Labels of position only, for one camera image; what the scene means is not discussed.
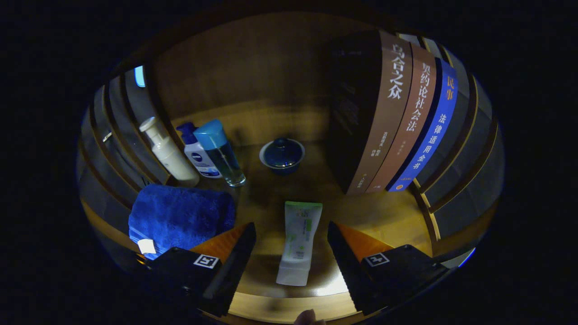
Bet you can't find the white bottle with blue pump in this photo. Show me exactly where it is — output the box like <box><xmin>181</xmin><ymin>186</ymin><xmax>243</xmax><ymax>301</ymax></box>
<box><xmin>176</xmin><ymin>122</ymin><xmax>222</xmax><ymax>179</ymax></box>

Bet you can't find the dark brown book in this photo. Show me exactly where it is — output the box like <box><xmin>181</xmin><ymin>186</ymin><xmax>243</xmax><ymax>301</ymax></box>
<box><xmin>327</xmin><ymin>30</ymin><xmax>414</xmax><ymax>195</ymax></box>

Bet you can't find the wooden cabinet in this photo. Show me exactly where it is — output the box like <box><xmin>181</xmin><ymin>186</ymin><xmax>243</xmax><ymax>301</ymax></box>
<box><xmin>77</xmin><ymin>11</ymin><xmax>505</xmax><ymax>325</ymax></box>

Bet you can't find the reddish brown book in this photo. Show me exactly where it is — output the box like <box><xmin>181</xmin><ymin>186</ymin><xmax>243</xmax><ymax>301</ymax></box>
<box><xmin>365</xmin><ymin>43</ymin><xmax>437</xmax><ymax>194</ymax></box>

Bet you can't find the white green tube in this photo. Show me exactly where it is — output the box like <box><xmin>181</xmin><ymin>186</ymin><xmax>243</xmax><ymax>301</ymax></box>
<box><xmin>276</xmin><ymin>201</ymin><xmax>323</xmax><ymax>287</ymax></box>

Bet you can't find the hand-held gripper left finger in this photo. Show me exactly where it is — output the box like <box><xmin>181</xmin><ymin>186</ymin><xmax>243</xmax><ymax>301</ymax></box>
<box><xmin>144</xmin><ymin>222</ymin><xmax>257</xmax><ymax>317</ymax></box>

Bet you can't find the blue lidded teacup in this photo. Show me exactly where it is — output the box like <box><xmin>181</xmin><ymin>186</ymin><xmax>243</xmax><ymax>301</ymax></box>
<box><xmin>259</xmin><ymin>138</ymin><xmax>306</xmax><ymax>176</ymax></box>

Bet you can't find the blue folded towel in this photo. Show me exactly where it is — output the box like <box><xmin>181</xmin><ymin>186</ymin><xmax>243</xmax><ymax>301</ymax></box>
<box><xmin>128</xmin><ymin>184</ymin><xmax>236</xmax><ymax>260</ymax></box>

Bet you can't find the wooden countertop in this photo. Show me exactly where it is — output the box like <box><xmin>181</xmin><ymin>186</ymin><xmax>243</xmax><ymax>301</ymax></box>
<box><xmin>81</xmin><ymin>99</ymin><xmax>452</xmax><ymax>323</ymax></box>

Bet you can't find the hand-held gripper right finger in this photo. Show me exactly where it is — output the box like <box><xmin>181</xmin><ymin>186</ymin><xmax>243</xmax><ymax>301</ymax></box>
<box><xmin>327</xmin><ymin>221</ymin><xmax>450</xmax><ymax>316</ymax></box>

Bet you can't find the blue book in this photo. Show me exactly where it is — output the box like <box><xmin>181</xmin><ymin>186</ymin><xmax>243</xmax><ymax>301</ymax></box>
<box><xmin>386</xmin><ymin>58</ymin><xmax>459</xmax><ymax>192</ymax></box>

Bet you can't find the clear teal capped bottle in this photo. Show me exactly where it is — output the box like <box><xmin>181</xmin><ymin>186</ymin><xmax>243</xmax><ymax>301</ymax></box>
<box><xmin>193</xmin><ymin>119</ymin><xmax>247</xmax><ymax>187</ymax></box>

